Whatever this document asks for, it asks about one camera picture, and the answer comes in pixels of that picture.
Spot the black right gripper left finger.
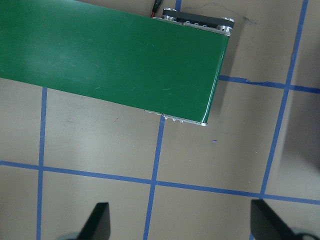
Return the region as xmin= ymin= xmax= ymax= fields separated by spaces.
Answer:
xmin=78 ymin=202 xmax=111 ymax=240

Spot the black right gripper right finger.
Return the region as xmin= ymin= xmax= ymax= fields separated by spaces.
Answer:
xmin=250 ymin=199 xmax=296 ymax=240

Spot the green conveyor belt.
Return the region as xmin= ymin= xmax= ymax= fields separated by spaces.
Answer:
xmin=0 ymin=0 xmax=235 ymax=126

